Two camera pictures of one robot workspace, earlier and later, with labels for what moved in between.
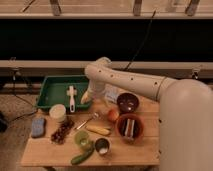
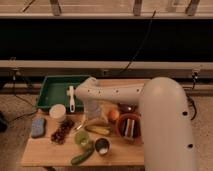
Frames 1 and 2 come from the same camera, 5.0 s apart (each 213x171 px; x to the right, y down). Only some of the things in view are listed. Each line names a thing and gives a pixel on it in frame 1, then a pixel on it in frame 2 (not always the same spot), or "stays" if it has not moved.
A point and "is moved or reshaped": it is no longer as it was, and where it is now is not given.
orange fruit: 113,115 stays
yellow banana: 98,130 is moved or reshaped
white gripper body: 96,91 → 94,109
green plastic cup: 82,138 stays
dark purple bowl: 127,102 stays
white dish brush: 71,92 stays
